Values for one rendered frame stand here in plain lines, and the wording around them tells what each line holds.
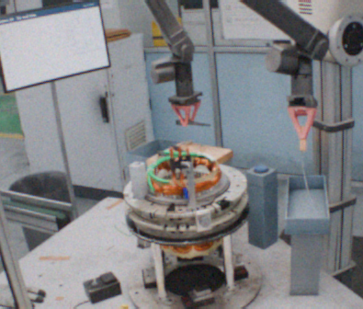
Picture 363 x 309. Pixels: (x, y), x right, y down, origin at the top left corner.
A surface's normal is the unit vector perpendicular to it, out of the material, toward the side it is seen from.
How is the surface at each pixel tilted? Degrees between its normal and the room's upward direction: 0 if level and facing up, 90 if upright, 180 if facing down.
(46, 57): 83
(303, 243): 90
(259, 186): 90
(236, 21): 90
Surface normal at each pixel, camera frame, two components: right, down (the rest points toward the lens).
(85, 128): -0.48, 0.37
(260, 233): -0.75, 0.31
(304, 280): -0.21, 0.37
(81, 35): 0.54, 0.14
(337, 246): 0.40, 0.29
